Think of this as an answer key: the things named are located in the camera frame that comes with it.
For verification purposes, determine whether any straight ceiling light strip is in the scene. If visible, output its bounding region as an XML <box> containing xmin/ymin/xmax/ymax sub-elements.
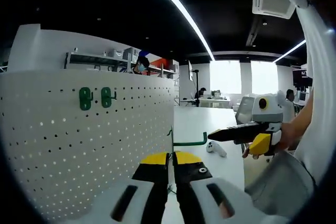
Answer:
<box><xmin>272</xmin><ymin>39</ymin><xmax>307</xmax><ymax>63</ymax></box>

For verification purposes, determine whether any person's white shirt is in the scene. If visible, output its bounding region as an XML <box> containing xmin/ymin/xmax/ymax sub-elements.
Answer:
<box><xmin>293</xmin><ymin>6</ymin><xmax>336</xmax><ymax>185</ymax></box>

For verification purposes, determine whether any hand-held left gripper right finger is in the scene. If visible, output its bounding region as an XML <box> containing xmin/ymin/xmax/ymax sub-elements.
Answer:
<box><xmin>172</xmin><ymin>151</ymin><xmax>265</xmax><ymax>224</ymax></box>

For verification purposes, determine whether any green hook assembly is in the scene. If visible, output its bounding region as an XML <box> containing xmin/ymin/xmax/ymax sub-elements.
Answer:
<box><xmin>167</xmin><ymin>126</ymin><xmax>208</xmax><ymax>156</ymax></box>
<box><xmin>101</xmin><ymin>87</ymin><xmax>118</xmax><ymax>109</ymax></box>
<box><xmin>79</xmin><ymin>87</ymin><xmax>95</xmax><ymax>111</ymax></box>

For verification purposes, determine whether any grey mesh office chair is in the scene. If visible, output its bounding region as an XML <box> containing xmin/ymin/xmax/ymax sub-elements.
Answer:
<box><xmin>245</xmin><ymin>150</ymin><xmax>317</xmax><ymax>221</ymax></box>

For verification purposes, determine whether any metal shelving rack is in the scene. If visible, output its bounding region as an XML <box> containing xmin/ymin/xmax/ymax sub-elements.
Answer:
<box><xmin>65</xmin><ymin>50</ymin><xmax>179</xmax><ymax>78</ymax></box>

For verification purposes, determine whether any person's right hand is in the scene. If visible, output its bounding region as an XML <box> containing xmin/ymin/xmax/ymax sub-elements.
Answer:
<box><xmin>242</xmin><ymin>121</ymin><xmax>300</xmax><ymax>159</ymax></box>

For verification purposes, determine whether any empty grey office chair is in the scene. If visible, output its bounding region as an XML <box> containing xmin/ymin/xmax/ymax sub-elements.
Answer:
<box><xmin>235</xmin><ymin>96</ymin><xmax>256</xmax><ymax>125</ymax></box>

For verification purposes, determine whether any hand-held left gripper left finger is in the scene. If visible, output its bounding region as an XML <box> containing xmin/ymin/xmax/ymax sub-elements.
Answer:
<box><xmin>89</xmin><ymin>152</ymin><xmax>171</xmax><ymax>224</ymax></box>

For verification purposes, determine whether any monitor on black stand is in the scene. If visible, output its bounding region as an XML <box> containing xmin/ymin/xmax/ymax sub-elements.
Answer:
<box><xmin>187</xmin><ymin>60</ymin><xmax>200</xmax><ymax>106</ymax></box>

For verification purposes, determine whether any white handheld controller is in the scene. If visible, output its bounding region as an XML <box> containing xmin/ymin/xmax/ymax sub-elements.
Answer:
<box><xmin>206</xmin><ymin>141</ymin><xmax>227</xmax><ymax>158</ymax></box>

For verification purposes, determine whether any curved ceiling light strip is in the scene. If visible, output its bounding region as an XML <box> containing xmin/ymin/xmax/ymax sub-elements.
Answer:
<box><xmin>141</xmin><ymin>0</ymin><xmax>216</xmax><ymax>61</ymax></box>

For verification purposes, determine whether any white perforated mounting plate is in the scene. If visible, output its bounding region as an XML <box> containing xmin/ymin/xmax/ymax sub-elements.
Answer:
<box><xmin>0</xmin><ymin>69</ymin><xmax>176</xmax><ymax>222</ymax></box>

